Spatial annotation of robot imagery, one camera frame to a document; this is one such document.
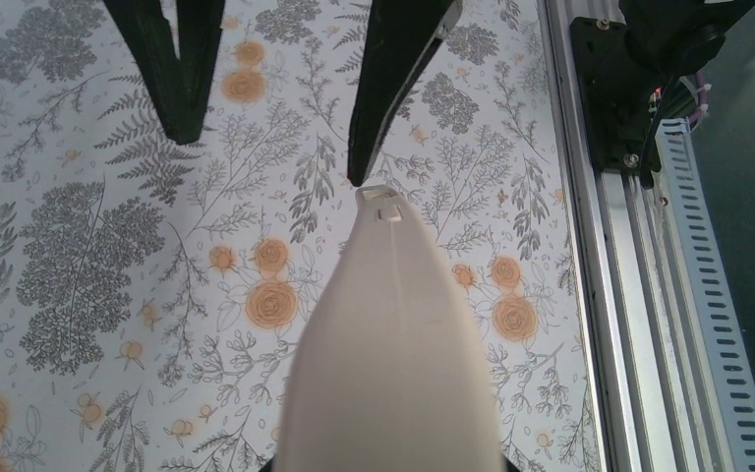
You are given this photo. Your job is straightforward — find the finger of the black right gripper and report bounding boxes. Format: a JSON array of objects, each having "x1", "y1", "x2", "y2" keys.
[
  {"x1": 103, "y1": 0, "x2": 226, "y2": 145},
  {"x1": 347, "y1": 0, "x2": 463, "y2": 188}
]

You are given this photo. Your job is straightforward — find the beige phone case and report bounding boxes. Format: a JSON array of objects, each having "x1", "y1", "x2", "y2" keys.
[{"x1": 272, "y1": 186, "x2": 506, "y2": 471}]

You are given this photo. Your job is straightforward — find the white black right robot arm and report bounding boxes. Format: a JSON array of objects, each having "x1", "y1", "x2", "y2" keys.
[{"x1": 106, "y1": 1, "x2": 752, "y2": 188}]

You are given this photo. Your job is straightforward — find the floral patterned table mat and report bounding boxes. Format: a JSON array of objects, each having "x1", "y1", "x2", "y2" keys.
[{"x1": 0, "y1": 1, "x2": 607, "y2": 471}]

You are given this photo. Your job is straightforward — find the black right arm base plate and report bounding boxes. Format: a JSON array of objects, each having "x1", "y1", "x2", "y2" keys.
[{"x1": 569, "y1": 17, "x2": 668, "y2": 174}]

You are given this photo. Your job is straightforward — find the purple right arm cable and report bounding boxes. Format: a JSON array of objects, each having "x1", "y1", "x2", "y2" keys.
[{"x1": 683, "y1": 71, "x2": 711, "y2": 132}]

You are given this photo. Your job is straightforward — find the aluminium front rail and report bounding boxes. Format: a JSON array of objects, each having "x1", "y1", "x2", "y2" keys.
[{"x1": 539, "y1": 1, "x2": 704, "y2": 471}]

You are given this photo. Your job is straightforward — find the slotted grey cable duct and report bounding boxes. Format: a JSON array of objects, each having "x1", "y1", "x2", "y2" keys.
[{"x1": 656, "y1": 118, "x2": 755, "y2": 471}]

